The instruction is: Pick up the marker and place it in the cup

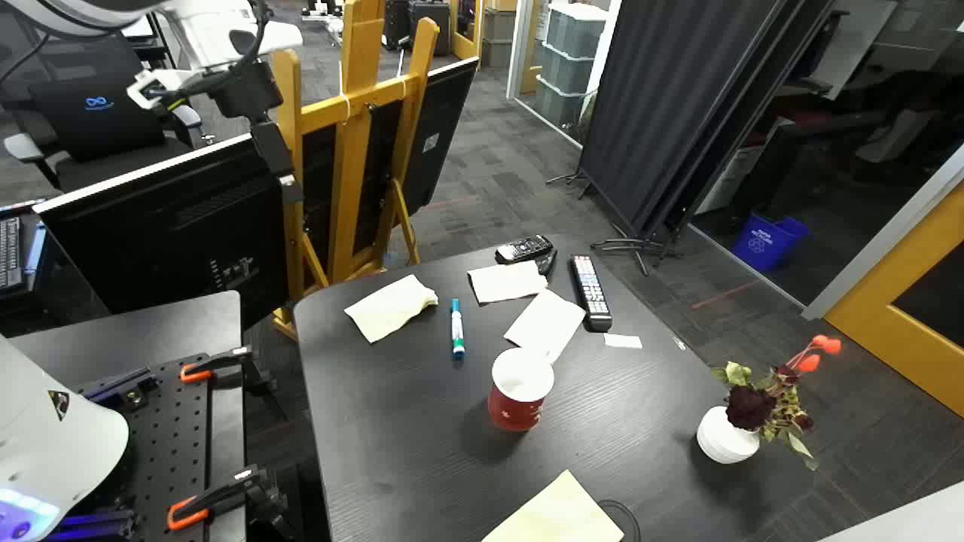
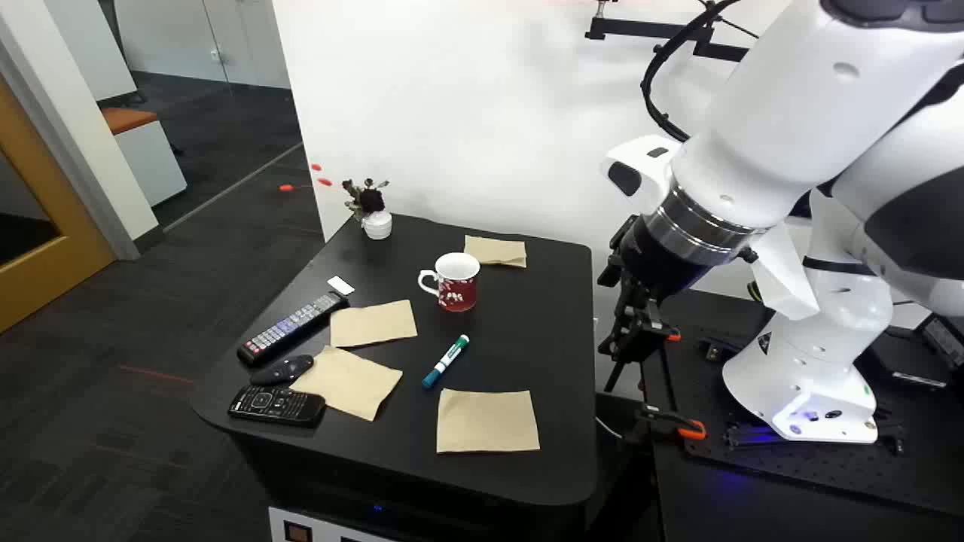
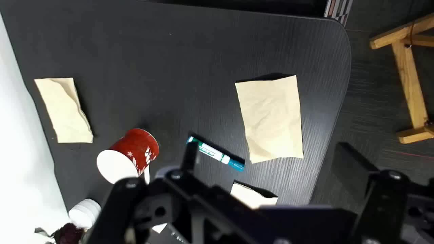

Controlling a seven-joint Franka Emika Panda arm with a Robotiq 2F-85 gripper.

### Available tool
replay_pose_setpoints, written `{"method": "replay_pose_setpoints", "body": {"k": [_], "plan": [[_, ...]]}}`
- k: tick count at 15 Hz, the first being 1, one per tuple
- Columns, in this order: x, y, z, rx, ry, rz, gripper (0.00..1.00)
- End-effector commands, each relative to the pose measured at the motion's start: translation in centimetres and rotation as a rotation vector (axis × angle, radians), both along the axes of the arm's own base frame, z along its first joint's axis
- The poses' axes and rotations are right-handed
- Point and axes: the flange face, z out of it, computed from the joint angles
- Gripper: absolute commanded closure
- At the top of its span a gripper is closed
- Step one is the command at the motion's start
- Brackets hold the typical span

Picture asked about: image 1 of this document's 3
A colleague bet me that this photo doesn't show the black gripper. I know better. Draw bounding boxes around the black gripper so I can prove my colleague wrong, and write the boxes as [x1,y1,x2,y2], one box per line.
[209,61,282,119]

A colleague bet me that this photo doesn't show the blue and white marker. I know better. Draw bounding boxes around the blue and white marker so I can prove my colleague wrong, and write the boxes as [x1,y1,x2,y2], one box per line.
[450,298,466,354]

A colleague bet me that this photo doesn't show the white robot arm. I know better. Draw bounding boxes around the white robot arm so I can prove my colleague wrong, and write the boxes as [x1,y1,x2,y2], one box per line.
[0,62,290,542]

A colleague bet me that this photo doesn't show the cream napkin beside cup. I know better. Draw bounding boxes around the cream napkin beside cup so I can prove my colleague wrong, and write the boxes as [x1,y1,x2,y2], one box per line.
[506,290,584,364]

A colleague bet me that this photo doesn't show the red cup white interior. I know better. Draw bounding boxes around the red cup white interior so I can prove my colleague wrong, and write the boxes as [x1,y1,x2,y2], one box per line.
[488,348,556,435]

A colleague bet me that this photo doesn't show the wooden easel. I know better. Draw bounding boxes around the wooden easel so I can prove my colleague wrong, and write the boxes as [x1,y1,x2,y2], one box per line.
[268,0,440,340]

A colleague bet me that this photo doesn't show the black office chair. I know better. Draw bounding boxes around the black office chair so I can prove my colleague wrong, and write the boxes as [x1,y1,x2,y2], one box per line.
[0,7,203,191]

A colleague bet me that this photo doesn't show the cream napkin near easel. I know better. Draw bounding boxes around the cream napkin near easel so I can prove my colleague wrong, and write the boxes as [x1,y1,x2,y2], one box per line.
[346,273,440,342]

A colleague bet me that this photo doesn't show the orange clamp upper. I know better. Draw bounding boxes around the orange clamp upper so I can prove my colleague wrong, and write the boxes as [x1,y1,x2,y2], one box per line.
[179,347,260,389]

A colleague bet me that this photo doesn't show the orange clamp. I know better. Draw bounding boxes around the orange clamp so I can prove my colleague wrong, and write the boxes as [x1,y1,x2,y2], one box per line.
[165,467,286,534]
[179,347,260,389]

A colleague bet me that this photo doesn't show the cream napkin near calculator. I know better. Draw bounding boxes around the cream napkin near calculator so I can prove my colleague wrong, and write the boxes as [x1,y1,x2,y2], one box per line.
[469,261,548,304]

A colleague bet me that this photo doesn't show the black calculator remote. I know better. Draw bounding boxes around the black calculator remote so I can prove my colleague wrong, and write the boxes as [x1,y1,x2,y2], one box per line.
[494,236,556,266]

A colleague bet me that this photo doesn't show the stacked plastic storage drawers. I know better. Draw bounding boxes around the stacked plastic storage drawers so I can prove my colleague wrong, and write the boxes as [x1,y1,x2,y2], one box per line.
[534,0,605,128]

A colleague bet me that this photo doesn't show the long black remote control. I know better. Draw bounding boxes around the long black remote control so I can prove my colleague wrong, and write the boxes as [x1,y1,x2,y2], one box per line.
[569,257,613,331]

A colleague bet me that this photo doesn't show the orange clamp lower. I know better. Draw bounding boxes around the orange clamp lower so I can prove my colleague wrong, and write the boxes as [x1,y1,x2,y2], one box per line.
[165,467,286,534]

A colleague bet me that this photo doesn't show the black curtain divider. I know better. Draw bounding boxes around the black curtain divider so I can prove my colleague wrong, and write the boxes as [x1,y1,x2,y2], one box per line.
[579,0,834,236]

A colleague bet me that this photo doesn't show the small white label sticker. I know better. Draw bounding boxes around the small white label sticker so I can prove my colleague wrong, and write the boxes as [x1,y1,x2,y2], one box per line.
[603,334,641,348]

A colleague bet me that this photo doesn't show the cream napkin at table edge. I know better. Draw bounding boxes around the cream napkin at table edge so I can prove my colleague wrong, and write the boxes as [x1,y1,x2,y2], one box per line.
[482,471,625,542]

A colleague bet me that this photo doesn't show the blue plastic bin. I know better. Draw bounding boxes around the blue plastic bin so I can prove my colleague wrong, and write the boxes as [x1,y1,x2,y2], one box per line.
[731,215,809,273]

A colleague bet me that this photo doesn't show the white vase with flowers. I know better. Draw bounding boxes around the white vase with flowers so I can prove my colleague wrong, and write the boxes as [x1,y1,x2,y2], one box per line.
[695,334,844,471]

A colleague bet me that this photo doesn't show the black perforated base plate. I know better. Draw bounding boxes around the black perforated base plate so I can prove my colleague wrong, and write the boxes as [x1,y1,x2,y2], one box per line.
[69,362,212,542]

